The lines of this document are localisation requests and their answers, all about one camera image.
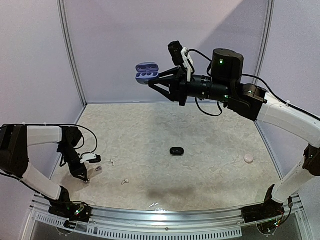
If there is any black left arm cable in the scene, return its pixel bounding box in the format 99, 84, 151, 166
0, 123, 99, 154

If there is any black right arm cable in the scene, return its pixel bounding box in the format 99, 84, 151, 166
187, 49, 320, 123

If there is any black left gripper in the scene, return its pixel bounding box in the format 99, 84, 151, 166
58, 144, 87, 181

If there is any aluminium corner post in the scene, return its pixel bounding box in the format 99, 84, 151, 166
57, 0, 88, 108
254, 0, 275, 77

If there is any aluminium front rail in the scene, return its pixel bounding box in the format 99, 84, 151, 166
29, 193, 305, 233

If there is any perforated white front panel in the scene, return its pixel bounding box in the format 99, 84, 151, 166
30, 213, 243, 240

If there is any aluminium right corner post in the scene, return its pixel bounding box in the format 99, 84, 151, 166
254, 0, 275, 77

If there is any aluminium left corner post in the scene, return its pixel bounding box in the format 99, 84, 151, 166
57, 0, 88, 108

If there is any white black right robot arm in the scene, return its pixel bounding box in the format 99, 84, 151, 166
148, 48, 320, 218

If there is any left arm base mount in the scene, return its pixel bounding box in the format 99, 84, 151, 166
48, 201, 92, 223

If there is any white stem earbud lower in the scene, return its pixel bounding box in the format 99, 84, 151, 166
121, 179, 130, 185

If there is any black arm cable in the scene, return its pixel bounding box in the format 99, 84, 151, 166
0, 123, 99, 154
187, 49, 320, 123

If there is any pink round charging case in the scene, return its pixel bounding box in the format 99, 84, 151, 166
243, 153, 254, 164

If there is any blue-grey oval charging case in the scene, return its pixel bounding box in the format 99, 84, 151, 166
135, 62, 159, 85

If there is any black earbud charging case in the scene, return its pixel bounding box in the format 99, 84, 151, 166
169, 147, 185, 156

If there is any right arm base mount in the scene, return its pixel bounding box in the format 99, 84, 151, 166
241, 199, 285, 223

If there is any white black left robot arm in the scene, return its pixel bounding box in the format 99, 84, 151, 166
0, 123, 90, 217

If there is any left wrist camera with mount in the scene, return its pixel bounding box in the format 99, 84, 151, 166
80, 153, 101, 164

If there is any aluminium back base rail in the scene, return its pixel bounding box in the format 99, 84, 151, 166
87, 101, 173, 106

